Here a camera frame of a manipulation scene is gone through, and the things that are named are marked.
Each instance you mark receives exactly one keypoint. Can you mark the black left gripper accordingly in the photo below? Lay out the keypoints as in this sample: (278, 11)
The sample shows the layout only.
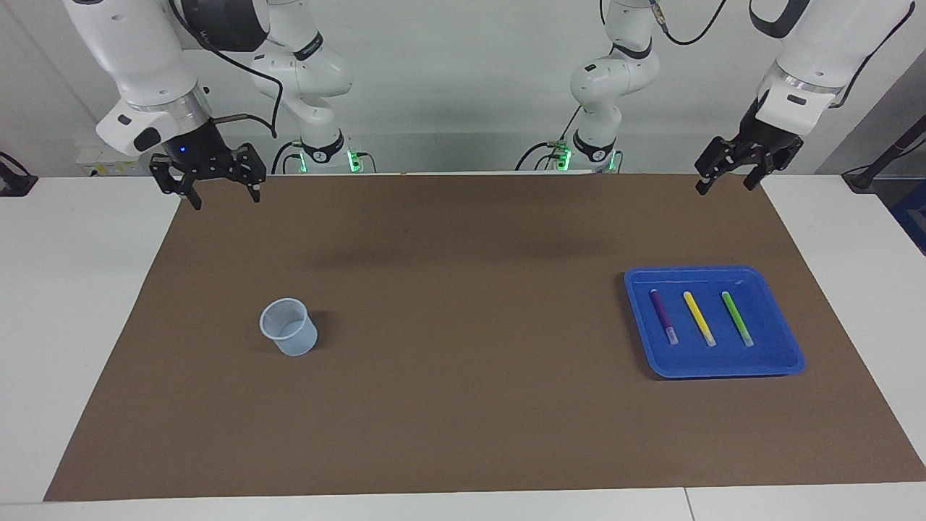
(767, 141)

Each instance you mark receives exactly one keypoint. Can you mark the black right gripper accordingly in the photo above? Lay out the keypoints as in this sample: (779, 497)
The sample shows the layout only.
(195, 152)

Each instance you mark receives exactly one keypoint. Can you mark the green pen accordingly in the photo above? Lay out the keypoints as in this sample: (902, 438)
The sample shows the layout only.
(736, 317)

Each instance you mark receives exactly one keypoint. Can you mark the yellow pen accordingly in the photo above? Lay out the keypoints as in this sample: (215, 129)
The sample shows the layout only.
(698, 317)

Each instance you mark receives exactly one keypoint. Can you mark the purple pen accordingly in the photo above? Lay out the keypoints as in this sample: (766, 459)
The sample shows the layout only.
(662, 315)

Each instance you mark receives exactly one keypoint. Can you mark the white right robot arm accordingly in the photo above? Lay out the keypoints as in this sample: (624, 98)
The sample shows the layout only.
(145, 65)

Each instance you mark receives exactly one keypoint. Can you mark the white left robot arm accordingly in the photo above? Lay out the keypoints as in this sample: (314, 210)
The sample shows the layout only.
(817, 58)

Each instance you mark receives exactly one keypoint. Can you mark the blue plastic tray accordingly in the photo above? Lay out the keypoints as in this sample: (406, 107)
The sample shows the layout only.
(767, 318)

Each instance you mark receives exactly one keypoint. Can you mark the white socket box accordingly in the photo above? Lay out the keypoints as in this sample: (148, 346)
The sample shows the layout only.
(94, 163)

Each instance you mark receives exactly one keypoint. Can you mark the blue crate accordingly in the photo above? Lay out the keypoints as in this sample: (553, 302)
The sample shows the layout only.
(913, 217)

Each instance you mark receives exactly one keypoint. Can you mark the translucent plastic cup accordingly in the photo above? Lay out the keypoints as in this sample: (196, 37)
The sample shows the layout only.
(293, 340)

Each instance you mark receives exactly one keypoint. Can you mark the black table clamp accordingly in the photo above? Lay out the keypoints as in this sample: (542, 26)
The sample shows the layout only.
(14, 181)

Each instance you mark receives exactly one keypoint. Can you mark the brown table mat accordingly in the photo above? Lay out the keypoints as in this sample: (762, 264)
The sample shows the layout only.
(463, 362)

